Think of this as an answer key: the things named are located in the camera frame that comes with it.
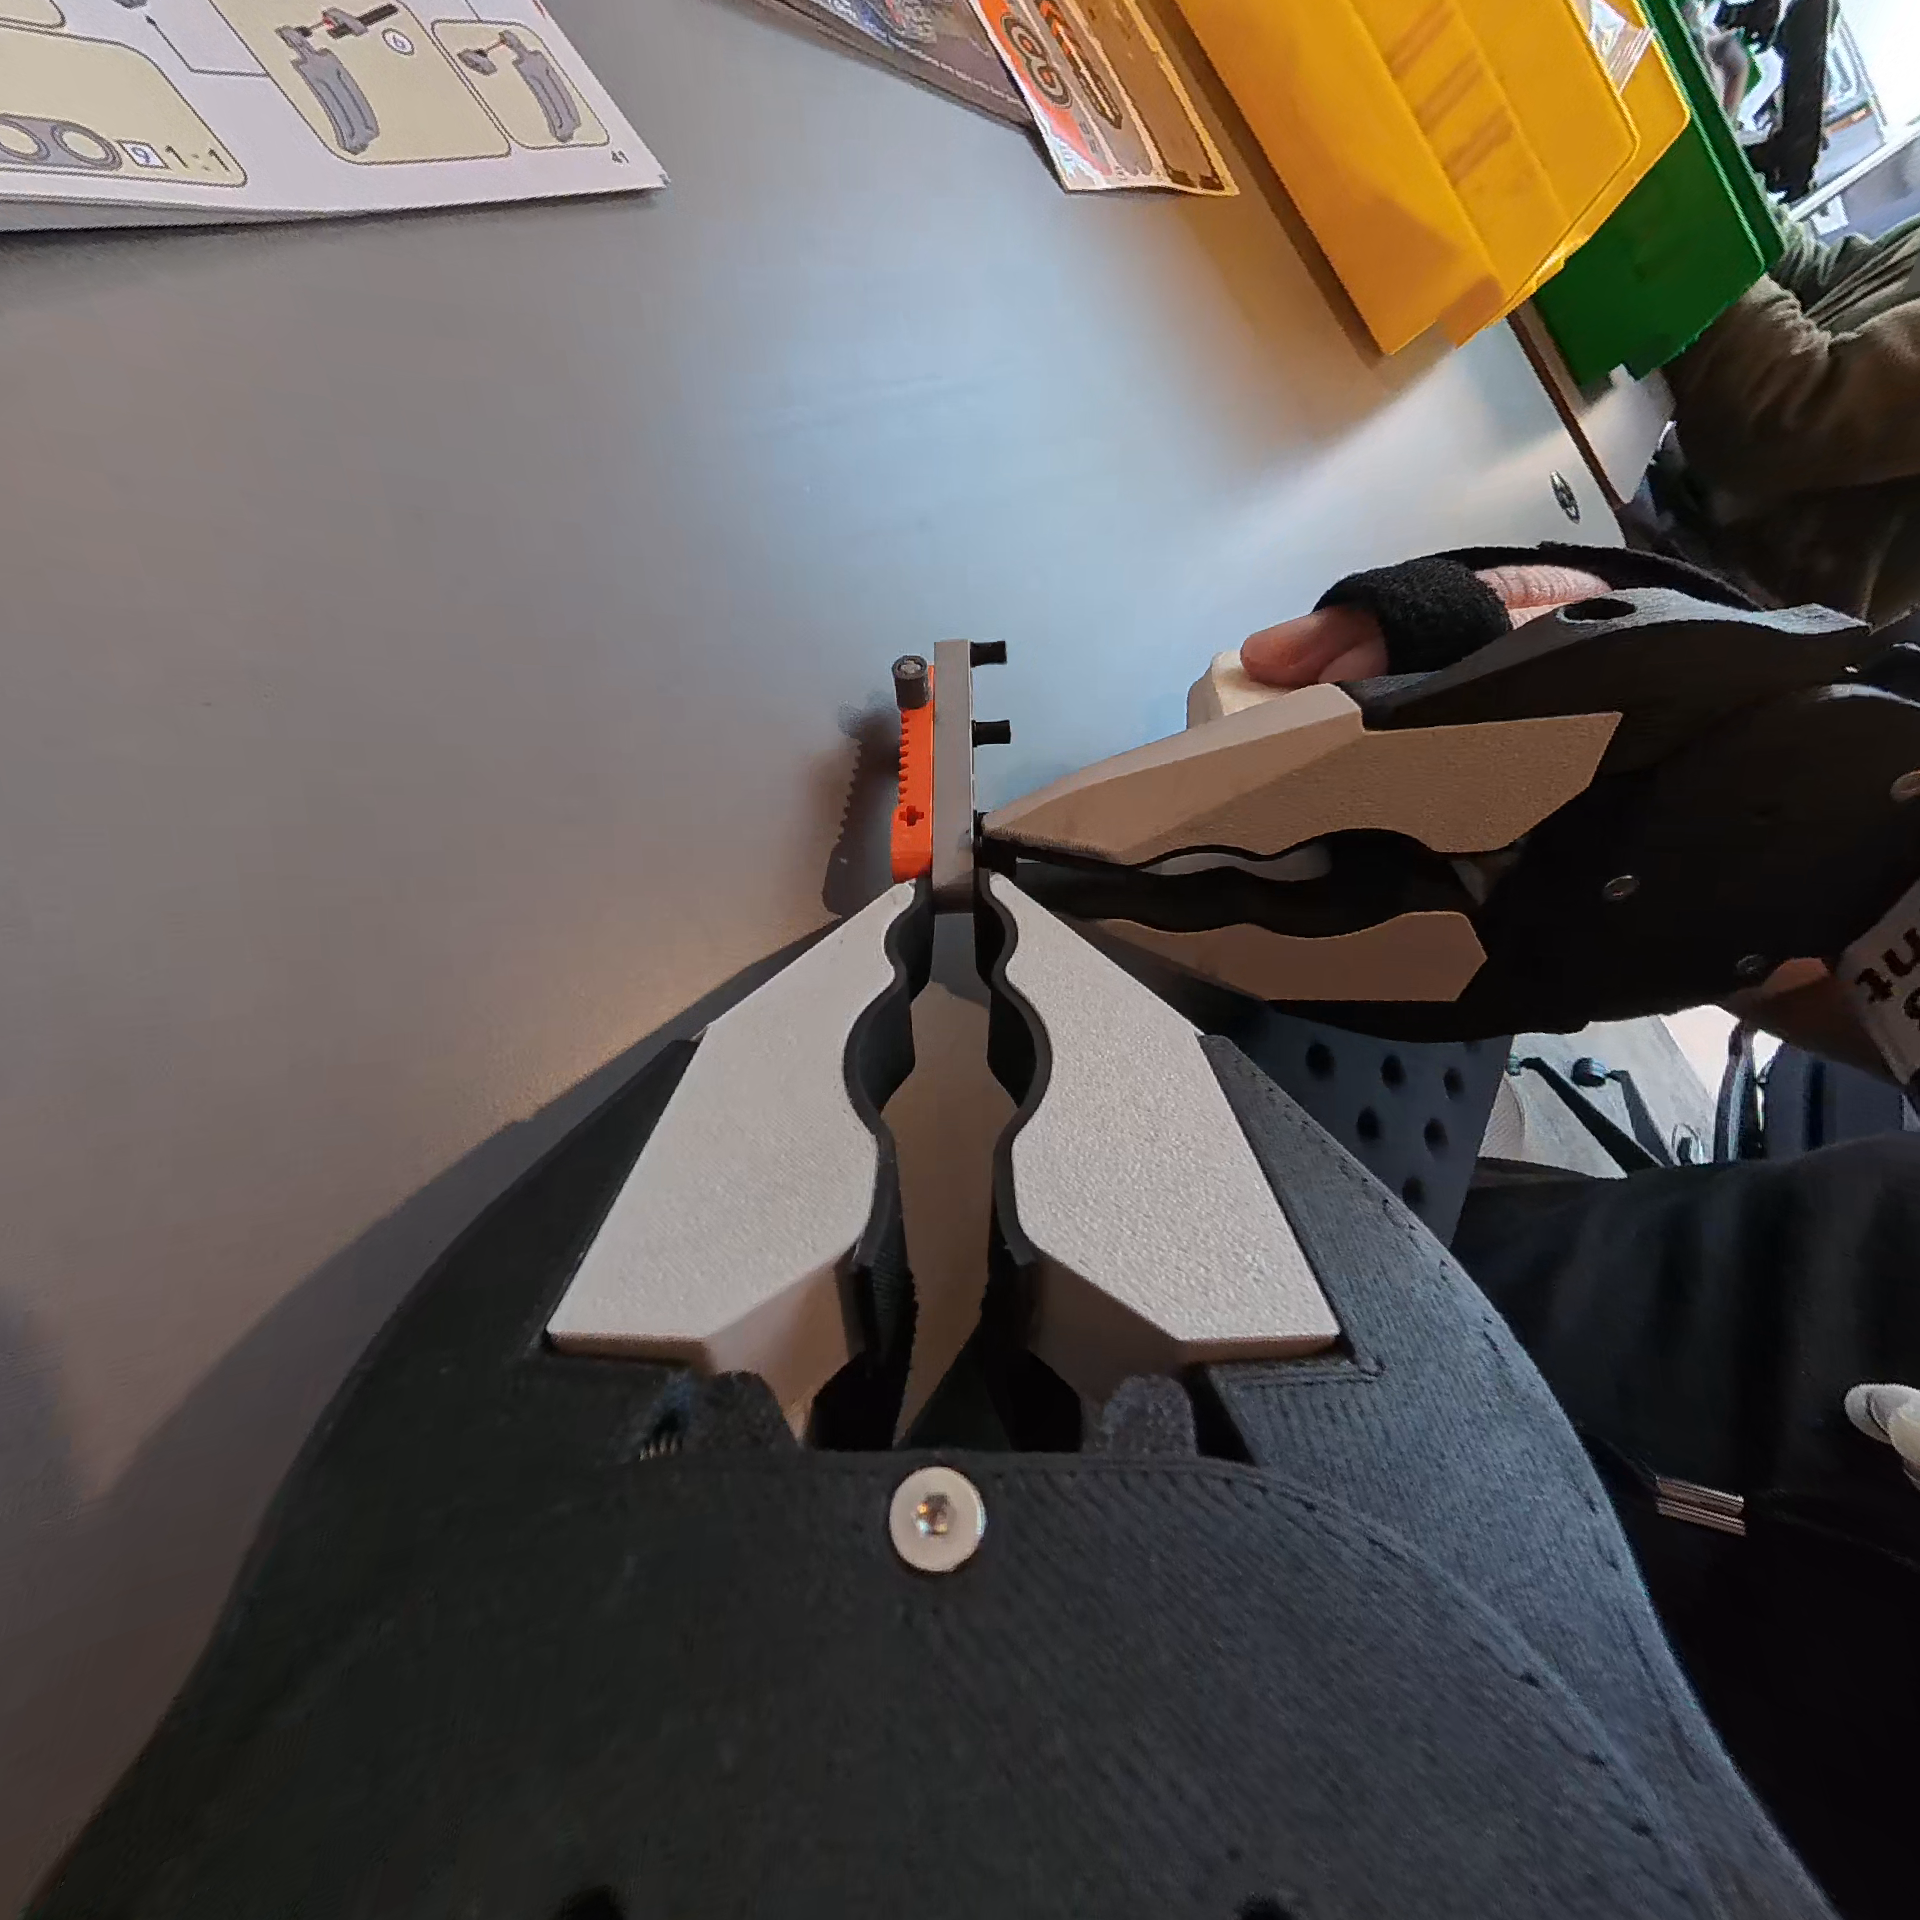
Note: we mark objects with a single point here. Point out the yellow storage bin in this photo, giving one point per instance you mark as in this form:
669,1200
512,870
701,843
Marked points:
1425,150

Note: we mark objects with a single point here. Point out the white instruction booklet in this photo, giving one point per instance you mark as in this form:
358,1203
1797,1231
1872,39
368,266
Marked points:
224,104

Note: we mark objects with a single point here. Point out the person's black shirt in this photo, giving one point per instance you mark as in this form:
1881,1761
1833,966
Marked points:
1725,1275

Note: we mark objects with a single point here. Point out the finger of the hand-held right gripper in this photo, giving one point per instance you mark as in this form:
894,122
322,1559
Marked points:
1351,963
1351,782

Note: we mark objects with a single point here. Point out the orange and white sticker sheet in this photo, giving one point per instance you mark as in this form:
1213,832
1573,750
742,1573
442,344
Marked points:
1109,92

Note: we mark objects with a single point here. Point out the green storage bin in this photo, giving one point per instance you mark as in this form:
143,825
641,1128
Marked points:
1665,257

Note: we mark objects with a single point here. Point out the grey beam with orange rack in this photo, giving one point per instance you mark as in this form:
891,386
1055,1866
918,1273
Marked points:
954,782

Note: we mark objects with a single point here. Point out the person's right hand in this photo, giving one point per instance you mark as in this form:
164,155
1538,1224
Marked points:
1296,649

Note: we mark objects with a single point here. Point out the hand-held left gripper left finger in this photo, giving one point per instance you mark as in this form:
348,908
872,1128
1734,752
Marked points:
720,1200

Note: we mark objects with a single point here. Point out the dark printed leaflet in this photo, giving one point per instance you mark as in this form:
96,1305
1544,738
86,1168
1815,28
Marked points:
914,46

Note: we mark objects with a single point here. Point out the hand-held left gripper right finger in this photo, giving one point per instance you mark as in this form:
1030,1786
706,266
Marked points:
1171,1200

